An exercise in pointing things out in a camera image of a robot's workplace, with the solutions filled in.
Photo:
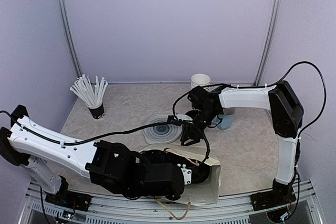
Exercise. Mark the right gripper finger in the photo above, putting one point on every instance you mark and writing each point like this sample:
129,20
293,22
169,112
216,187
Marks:
193,141
184,139

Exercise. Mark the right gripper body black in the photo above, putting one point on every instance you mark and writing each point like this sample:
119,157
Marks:
199,132

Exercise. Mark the cream paper bag with handles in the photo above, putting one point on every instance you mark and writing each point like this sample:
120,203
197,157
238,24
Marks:
206,180

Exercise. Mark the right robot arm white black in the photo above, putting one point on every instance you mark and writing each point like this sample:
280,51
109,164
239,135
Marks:
278,98

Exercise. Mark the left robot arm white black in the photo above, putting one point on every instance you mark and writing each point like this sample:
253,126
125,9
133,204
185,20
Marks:
111,166

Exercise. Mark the stack of black lids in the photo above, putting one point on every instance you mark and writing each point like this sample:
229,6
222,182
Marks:
194,115

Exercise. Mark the grey spiral pattern plate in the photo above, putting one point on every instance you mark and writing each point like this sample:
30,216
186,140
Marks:
161,133

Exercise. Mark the light blue ceramic mug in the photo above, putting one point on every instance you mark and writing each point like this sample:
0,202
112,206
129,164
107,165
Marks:
224,121

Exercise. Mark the stack of paper cups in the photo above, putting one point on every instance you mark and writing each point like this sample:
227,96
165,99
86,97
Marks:
200,79

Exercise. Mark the cup of white straws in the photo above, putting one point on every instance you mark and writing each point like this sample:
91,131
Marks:
91,94

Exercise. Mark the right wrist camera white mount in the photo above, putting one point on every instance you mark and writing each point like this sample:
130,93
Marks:
179,119

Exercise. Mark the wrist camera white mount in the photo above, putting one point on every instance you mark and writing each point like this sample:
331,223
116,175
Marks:
187,174
179,119

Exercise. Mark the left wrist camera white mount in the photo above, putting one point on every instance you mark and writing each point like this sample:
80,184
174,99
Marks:
187,174

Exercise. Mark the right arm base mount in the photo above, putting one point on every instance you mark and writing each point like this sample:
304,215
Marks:
270,199

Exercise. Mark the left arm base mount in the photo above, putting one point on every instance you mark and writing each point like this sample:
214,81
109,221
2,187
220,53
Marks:
71,200

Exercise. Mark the aluminium front rail frame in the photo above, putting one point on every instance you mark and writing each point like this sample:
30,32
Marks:
115,209

